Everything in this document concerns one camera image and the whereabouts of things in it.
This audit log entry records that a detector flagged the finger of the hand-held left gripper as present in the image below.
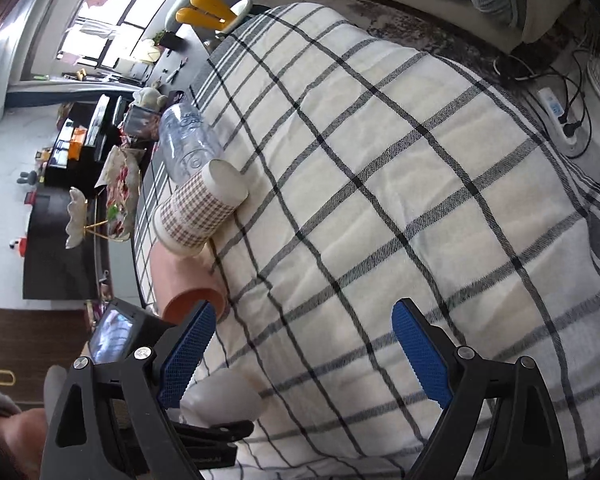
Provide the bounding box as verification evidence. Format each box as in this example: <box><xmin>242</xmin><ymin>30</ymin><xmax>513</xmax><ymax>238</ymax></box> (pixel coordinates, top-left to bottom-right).
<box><xmin>178</xmin><ymin>421</ymin><xmax>255</xmax><ymax>476</ymax></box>

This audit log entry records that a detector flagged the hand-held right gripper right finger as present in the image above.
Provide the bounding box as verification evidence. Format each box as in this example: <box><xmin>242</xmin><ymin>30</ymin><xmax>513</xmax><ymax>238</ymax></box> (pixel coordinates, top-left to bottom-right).
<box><xmin>391</xmin><ymin>298</ymin><xmax>568</xmax><ymax>480</ymax></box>

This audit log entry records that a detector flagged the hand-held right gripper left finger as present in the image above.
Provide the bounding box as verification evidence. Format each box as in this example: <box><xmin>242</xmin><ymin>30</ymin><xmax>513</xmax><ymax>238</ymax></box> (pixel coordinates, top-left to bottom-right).
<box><xmin>40</xmin><ymin>299</ymin><xmax>217</xmax><ymax>480</ymax></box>

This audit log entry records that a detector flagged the white cup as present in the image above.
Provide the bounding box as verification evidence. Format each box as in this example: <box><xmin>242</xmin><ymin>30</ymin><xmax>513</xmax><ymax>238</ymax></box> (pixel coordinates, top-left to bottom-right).
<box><xmin>179</xmin><ymin>372</ymin><xmax>264</xmax><ymax>423</ymax></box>

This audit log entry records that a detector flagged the person's left forearm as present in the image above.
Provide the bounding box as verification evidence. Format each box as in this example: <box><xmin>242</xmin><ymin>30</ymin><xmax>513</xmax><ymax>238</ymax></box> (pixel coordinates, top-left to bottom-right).
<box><xmin>0</xmin><ymin>365</ymin><xmax>68</xmax><ymax>480</ymax></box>

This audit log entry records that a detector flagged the pink cup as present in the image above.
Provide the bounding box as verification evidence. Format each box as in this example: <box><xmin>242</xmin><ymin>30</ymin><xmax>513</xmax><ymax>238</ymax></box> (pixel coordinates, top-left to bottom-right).
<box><xmin>150</xmin><ymin>242</ymin><xmax>228</xmax><ymax>326</ymax></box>

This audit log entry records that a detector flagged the brown checked paper cup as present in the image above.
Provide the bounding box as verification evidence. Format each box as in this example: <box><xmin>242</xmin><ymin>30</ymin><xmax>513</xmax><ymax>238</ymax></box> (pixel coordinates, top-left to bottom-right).
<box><xmin>154</xmin><ymin>158</ymin><xmax>251</xmax><ymax>258</ymax></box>

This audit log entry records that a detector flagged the brown rug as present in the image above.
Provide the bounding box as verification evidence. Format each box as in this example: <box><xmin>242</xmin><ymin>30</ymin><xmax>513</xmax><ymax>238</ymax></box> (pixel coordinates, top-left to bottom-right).
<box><xmin>0</xmin><ymin>305</ymin><xmax>90</xmax><ymax>407</ymax></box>

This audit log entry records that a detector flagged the black media cabinet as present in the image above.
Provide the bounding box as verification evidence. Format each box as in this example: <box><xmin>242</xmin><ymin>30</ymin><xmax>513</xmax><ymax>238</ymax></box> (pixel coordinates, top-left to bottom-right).
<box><xmin>22</xmin><ymin>94</ymin><xmax>131</xmax><ymax>301</ymax></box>

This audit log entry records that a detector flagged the white petal dish stand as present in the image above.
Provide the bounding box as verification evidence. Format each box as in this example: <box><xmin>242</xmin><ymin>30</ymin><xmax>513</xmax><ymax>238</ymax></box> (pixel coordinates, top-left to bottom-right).
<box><xmin>64</xmin><ymin>186</ymin><xmax>131</xmax><ymax>251</ymax></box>

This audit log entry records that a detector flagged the white plaid blanket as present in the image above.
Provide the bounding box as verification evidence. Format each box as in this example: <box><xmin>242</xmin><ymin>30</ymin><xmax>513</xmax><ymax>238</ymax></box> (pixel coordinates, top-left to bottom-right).
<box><xmin>132</xmin><ymin>2</ymin><xmax>600</xmax><ymax>480</ymax></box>

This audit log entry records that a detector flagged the orange box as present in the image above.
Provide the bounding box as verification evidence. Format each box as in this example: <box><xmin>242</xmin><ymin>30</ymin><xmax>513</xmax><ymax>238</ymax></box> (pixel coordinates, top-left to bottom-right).
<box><xmin>69</xmin><ymin>127</ymin><xmax>89</xmax><ymax>162</ymax></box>

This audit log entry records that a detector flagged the dark red box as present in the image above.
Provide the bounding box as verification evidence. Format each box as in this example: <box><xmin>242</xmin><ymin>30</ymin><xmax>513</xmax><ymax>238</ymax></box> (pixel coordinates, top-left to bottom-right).
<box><xmin>121</xmin><ymin>105</ymin><xmax>162</xmax><ymax>142</ymax></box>

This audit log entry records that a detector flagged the white teapot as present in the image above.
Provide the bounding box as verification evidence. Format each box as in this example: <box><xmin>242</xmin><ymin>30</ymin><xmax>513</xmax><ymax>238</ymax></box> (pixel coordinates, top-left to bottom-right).
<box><xmin>131</xmin><ymin>85</ymin><xmax>167</xmax><ymax>109</ymax></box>

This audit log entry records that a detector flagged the white power strip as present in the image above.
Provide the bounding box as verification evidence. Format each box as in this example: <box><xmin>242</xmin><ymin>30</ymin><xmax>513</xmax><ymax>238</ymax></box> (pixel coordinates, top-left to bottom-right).
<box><xmin>537</xmin><ymin>87</ymin><xmax>582</xmax><ymax>155</ymax></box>

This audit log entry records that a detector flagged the window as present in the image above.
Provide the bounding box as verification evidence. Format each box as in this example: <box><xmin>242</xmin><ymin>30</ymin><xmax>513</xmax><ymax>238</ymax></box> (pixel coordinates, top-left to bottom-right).
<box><xmin>55</xmin><ymin>0</ymin><xmax>193</xmax><ymax>72</ymax></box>

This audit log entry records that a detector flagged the yellow and white toy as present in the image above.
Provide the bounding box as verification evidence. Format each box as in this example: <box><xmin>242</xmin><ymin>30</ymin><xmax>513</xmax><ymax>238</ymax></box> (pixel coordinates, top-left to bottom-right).
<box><xmin>174</xmin><ymin>0</ymin><xmax>254</xmax><ymax>32</ymax></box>

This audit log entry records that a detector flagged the black power cable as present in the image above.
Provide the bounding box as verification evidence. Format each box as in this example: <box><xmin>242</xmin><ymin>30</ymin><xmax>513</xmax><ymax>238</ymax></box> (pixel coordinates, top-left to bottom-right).
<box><xmin>494</xmin><ymin>42</ymin><xmax>595</xmax><ymax>161</ymax></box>

